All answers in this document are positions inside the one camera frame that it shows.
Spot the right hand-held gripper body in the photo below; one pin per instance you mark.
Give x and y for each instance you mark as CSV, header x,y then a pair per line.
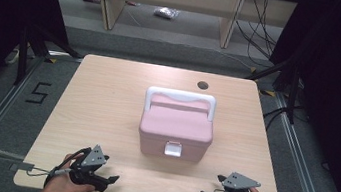
x,y
240,186

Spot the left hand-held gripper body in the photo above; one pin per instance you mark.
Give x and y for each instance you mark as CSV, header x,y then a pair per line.
x,y
89,165

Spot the pink storage box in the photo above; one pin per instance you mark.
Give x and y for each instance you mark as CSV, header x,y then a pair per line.
x,y
176,127

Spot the person's left hand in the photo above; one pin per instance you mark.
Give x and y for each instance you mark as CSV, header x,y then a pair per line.
x,y
61,188

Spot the grey tape piece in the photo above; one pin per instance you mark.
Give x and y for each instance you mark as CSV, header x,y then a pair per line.
x,y
22,166

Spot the black metal stand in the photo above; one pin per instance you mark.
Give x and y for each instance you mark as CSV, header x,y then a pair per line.
x,y
22,55
293,93

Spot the clear plastic bag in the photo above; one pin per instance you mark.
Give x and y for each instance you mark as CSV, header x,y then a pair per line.
x,y
166,12

